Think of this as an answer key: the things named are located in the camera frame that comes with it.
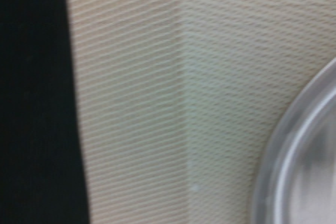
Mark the round silver metal plate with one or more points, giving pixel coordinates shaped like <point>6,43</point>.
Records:
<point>294,194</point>

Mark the beige woven placemat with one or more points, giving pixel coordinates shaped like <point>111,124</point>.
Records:
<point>186,77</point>

